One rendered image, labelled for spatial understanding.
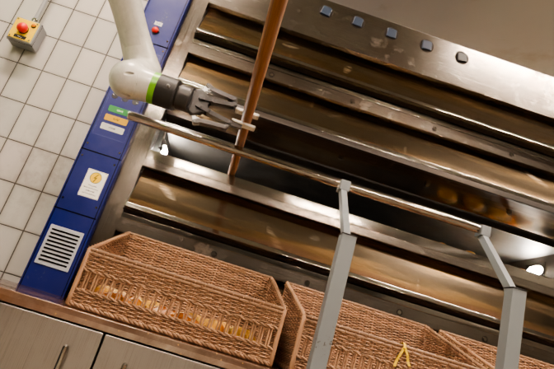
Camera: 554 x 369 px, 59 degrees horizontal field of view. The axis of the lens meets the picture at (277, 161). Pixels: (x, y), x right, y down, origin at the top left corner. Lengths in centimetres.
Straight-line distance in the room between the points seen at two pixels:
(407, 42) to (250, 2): 73
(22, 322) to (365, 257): 120
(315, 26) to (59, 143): 116
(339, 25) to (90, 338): 162
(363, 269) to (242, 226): 49
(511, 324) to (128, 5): 136
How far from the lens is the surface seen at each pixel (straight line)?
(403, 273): 201
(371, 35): 232
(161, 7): 222
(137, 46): 154
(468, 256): 213
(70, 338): 135
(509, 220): 226
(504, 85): 248
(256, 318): 138
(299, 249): 189
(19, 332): 138
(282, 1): 90
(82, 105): 208
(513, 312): 149
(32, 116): 210
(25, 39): 217
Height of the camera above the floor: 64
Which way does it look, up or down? 19 degrees up
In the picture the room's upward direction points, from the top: 17 degrees clockwise
